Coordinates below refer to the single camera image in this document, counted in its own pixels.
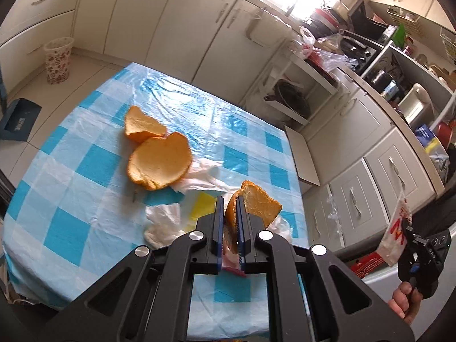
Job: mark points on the white drawer cabinet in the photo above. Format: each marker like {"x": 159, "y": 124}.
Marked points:
{"x": 374, "y": 178}

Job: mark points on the white shelf rack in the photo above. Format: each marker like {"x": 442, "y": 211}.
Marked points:
{"x": 306, "y": 78}

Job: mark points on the white kettle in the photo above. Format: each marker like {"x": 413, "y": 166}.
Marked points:
{"x": 415, "y": 101}

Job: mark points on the white countertop shelf unit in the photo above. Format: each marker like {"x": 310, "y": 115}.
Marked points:
{"x": 402, "y": 60}

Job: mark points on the toaster oven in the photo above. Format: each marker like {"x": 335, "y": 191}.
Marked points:
{"x": 358, "y": 48}

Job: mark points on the white thin plastic bag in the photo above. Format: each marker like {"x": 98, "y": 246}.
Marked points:
{"x": 203, "y": 180}

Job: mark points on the white crumpled plastic wrap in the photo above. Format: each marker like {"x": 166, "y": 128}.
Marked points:
{"x": 162, "y": 224}

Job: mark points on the black box appliance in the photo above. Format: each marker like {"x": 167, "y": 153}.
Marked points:
{"x": 367, "y": 19}

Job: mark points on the white red-print packet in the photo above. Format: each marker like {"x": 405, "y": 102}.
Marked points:
{"x": 393, "y": 237}

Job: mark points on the pink red wrapper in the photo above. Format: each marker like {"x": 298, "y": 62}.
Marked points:
{"x": 231, "y": 266}

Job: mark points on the plastic bag of food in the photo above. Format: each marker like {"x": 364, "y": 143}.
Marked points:
{"x": 329, "y": 42}

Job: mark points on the silver pot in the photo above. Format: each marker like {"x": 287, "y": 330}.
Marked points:
{"x": 383, "y": 78}

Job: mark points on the blue snack bag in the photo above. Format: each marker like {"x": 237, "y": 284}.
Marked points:
{"x": 425, "y": 135}

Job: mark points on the white hanging bin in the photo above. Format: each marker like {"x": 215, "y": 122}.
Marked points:
{"x": 262, "y": 30}

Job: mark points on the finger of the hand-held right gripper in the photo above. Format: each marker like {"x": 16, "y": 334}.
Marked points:
{"x": 409, "y": 237}

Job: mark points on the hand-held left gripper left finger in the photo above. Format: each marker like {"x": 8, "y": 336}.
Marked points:
{"x": 217, "y": 237}

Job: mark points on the white red plastic bag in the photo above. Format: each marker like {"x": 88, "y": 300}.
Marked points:
{"x": 306, "y": 42}

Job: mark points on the yellow packet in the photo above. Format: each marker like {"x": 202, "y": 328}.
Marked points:
{"x": 203, "y": 206}

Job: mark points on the white kitchen cabinets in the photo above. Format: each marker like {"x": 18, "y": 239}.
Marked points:
{"x": 160, "y": 17}

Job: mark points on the orange fruit peel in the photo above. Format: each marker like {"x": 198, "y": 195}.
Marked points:
{"x": 254, "y": 203}
{"x": 160, "y": 162}
{"x": 144, "y": 126}

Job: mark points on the red printed box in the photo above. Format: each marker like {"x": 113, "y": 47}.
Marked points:
{"x": 368, "y": 263}

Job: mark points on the green bag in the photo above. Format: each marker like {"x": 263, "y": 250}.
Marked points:
{"x": 400, "y": 35}

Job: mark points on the person's right hand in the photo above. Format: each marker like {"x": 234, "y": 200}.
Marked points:
{"x": 402, "y": 299}

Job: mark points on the red white cooking pot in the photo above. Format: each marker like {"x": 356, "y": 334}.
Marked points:
{"x": 322, "y": 16}

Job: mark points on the floral wastebasket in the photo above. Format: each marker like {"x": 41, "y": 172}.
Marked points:
{"x": 57, "y": 60}

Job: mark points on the black lidded pan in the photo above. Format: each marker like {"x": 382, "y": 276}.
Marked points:
{"x": 290, "y": 94}

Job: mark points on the clear plastic bag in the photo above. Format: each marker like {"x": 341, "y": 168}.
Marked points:
{"x": 333, "y": 57}

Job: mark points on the white stool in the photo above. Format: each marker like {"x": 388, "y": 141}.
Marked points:
{"x": 302, "y": 156}

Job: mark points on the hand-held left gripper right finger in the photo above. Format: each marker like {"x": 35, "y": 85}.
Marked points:
{"x": 244, "y": 237}

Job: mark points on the blue checkered tablecloth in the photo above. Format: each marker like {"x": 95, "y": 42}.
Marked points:
{"x": 71, "y": 192}

